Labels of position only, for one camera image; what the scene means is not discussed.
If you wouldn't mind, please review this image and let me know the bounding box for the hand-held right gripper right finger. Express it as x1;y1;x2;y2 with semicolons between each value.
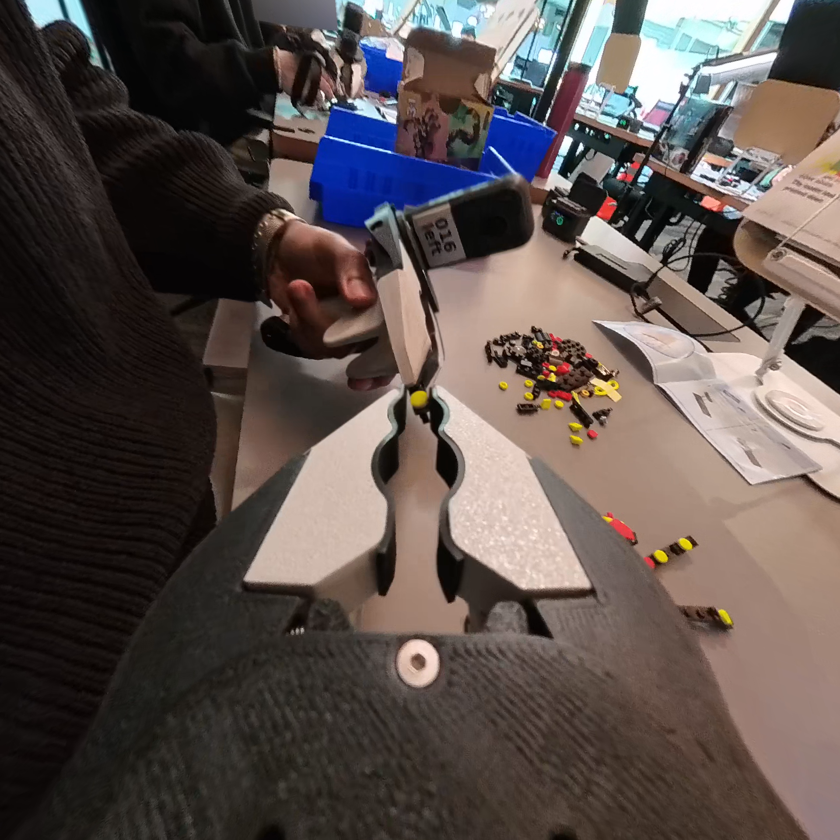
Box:
431;385;595;605

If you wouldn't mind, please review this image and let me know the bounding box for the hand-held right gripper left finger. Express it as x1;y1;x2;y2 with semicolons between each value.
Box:
241;386;406;599

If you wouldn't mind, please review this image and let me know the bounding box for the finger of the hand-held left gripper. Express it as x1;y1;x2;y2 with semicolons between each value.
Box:
376;268;435;388
413;289;445;396

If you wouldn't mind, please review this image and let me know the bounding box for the black yellow red lego model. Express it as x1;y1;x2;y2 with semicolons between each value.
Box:
601;511;735;632

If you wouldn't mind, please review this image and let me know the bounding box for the pile of loose lego pieces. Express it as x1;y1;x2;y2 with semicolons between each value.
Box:
493;326;623;429

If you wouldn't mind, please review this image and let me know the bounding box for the small black device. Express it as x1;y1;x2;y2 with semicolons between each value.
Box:
541;172;609;244

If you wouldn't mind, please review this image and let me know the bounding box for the blue plastic bin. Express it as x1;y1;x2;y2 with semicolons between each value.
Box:
325;105;559;179
361;42;405;97
308;134;521;228

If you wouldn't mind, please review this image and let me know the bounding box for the printed cardboard box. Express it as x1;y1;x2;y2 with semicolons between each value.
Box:
395;28;500;172

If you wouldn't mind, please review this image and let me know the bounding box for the dark red cylinder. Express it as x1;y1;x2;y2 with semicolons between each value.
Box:
537;62;593;179

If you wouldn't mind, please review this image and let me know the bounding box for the flat black box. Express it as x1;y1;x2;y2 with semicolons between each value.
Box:
573;244;658;294

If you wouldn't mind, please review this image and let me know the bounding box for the black monitor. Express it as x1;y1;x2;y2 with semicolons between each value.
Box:
656;95;734;177

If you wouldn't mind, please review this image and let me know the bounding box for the instruction booklet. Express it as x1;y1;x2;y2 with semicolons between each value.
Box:
592;319;823;487

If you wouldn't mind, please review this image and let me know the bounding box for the person's black knit clothing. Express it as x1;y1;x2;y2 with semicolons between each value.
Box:
0;0;221;828

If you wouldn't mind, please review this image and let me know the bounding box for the printed instruction poster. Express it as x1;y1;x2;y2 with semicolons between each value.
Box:
743;131;840;265

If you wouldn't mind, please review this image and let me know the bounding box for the silver wrist bracelet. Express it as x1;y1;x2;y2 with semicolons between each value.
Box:
251;207;308;293

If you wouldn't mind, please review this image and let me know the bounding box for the black cable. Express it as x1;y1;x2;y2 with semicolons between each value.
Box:
629;251;770;339

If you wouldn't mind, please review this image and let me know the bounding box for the white flat base plate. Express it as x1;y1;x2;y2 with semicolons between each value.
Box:
710;351;840;501

